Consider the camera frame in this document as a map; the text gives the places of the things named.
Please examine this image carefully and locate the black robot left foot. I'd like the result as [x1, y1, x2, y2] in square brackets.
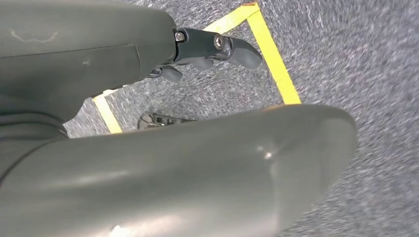
[137, 113, 197, 130]

